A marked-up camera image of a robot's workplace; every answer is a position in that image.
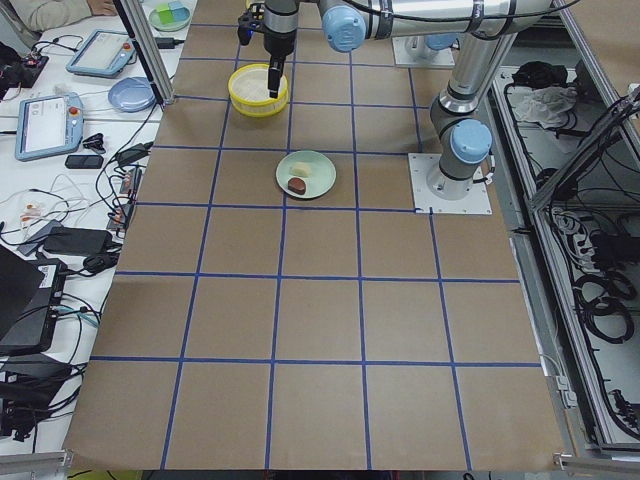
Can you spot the black laptop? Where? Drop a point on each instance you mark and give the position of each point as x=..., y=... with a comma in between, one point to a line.
x=31, y=291

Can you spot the light green plate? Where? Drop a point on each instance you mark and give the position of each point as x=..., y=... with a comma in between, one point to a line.
x=318, y=183

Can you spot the teach pendant near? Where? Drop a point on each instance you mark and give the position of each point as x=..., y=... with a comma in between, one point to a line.
x=49, y=126

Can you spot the white steamed bun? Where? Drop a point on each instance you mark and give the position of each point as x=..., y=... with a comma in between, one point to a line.
x=301, y=169

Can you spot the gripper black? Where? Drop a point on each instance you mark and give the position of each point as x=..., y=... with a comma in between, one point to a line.
x=278, y=44

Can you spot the blue plate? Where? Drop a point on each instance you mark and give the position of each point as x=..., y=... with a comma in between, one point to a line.
x=132, y=94

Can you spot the green plate with blocks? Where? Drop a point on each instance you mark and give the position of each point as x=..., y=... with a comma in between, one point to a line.
x=170, y=16

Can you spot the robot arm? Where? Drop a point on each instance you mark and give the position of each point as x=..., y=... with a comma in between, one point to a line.
x=283, y=6
x=488, y=29

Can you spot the white crumpled cloth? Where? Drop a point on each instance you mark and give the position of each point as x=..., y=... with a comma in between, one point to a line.
x=549, y=107

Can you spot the aluminium frame post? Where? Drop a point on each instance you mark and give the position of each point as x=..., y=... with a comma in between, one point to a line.
x=137, y=27

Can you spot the teach pendant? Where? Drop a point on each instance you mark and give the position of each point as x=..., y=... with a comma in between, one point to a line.
x=49, y=126
x=104, y=54

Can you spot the teach pendant far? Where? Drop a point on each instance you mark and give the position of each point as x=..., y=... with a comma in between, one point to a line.
x=104, y=54

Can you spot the black power adapter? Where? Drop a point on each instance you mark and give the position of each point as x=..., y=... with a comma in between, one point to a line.
x=75, y=241

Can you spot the black phone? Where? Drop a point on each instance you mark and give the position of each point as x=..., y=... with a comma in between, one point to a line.
x=84, y=161

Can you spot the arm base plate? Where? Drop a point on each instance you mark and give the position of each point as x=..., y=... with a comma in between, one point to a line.
x=434, y=193
x=429, y=51

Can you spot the yellow rim bamboo steamer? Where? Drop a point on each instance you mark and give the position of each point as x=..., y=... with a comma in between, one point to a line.
x=247, y=87

